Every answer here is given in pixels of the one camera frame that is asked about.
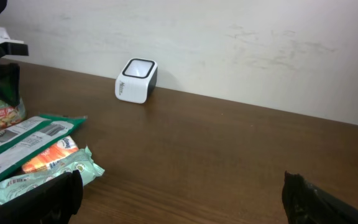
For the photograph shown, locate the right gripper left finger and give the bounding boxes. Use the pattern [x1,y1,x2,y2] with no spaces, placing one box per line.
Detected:
[0,170,83,224]

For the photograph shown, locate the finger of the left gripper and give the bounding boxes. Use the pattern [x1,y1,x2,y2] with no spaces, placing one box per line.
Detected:
[0,63,20,107]

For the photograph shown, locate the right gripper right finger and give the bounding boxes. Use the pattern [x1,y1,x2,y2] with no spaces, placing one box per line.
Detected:
[282,172,358,224]

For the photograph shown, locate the mint green snack packet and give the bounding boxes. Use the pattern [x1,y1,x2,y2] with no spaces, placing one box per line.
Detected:
[0,147,105,205]

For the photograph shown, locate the orange tissue packet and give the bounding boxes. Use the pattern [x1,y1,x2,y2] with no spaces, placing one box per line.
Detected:
[22,136,79,173]

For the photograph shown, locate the green white wipes pack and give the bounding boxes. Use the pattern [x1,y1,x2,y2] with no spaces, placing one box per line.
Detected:
[0,114,87,181]

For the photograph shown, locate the white barcode scanner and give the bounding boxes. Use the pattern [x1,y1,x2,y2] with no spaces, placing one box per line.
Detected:
[115,58,158,104]

